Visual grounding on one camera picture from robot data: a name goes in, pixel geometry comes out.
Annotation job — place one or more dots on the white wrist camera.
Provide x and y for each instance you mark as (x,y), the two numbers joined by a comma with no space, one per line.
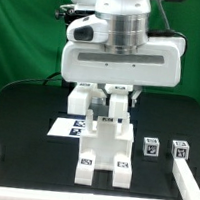
(88,29)

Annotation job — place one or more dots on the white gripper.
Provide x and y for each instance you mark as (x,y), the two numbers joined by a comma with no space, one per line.
(156,63)

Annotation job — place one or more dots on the white chair seat part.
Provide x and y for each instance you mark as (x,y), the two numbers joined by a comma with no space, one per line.
(106,143)

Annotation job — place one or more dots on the green backdrop curtain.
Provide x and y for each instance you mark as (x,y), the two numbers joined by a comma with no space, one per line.
(31,40)

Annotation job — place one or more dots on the white chair back part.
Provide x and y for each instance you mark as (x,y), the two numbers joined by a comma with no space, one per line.
(86,94)

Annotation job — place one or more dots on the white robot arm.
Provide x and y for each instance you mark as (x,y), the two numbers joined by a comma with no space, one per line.
(113,45)

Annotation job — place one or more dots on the white sheet with tags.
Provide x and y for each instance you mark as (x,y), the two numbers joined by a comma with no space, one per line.
(64,127)

